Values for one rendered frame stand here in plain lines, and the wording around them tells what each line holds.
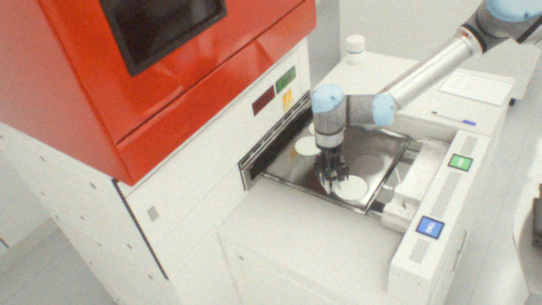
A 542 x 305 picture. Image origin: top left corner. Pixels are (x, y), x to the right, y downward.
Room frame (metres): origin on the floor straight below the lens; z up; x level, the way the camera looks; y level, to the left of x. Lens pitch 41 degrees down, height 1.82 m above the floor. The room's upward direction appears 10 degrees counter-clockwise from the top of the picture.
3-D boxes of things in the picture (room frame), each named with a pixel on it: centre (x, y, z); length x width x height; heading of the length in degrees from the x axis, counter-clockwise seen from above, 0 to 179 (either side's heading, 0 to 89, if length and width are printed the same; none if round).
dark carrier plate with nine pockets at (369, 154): (0.99, -0.20, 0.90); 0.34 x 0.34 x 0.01; 50
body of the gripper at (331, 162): (0.81, -0.15, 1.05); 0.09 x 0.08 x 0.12; 4
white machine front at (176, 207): (0.99, 0.09, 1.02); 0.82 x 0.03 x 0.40; 140
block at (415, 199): (0.78, -0.37, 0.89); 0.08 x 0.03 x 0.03; 50
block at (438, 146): (0.96, -0.52, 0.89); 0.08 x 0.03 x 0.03; 50
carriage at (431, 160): (0.84, -0.42, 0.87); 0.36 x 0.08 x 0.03; 140
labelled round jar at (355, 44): (1.46, -0.39, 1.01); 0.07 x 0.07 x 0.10
